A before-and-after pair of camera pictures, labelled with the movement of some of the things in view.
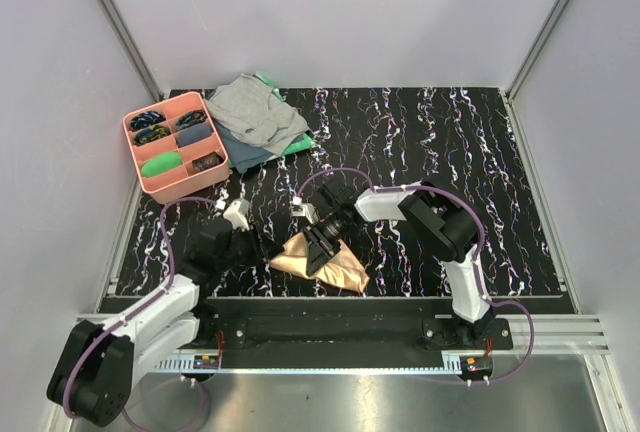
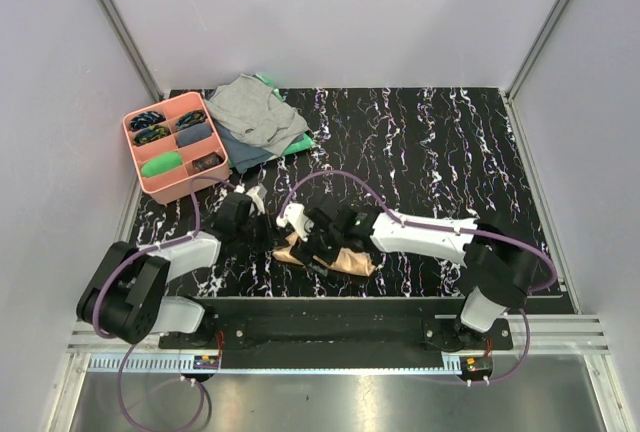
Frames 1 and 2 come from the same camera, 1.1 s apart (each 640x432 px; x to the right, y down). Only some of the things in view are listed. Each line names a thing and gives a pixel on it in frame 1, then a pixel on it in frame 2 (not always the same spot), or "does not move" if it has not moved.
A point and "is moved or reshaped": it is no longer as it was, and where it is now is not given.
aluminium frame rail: (553, 334) does not move
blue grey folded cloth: (242, 153) does not move
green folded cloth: (306, 142) does not move
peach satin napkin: (342, 269) is moved or reshaped
